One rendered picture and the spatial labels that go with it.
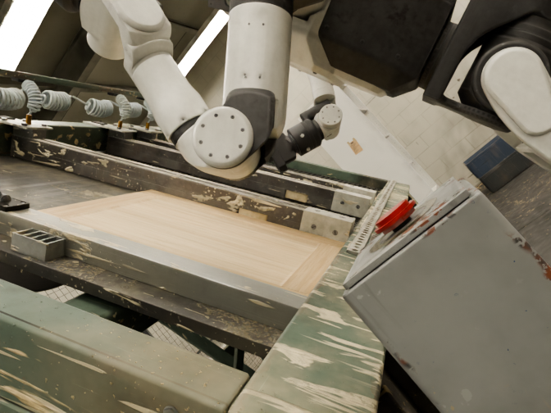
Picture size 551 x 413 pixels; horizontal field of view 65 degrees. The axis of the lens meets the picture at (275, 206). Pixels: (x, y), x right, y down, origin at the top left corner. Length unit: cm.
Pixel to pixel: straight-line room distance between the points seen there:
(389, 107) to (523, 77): 550
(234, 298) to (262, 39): 36
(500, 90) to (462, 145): 545
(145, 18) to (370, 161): 436
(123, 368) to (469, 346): 29
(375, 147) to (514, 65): 413
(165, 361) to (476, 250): 29
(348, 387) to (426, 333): 16
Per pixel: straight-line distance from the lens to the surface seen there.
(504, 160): 520
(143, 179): 127
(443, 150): 621
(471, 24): 81
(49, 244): 76
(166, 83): 62
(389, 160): 486
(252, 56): 60
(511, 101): 77
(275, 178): 156
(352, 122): 490
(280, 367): 46
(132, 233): 87
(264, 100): 56
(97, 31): 71
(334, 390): 45
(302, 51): 76
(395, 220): 34
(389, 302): 32
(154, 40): 64
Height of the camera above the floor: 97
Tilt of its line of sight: 6 degrees up
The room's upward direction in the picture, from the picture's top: 41 degrees counter-clockwise
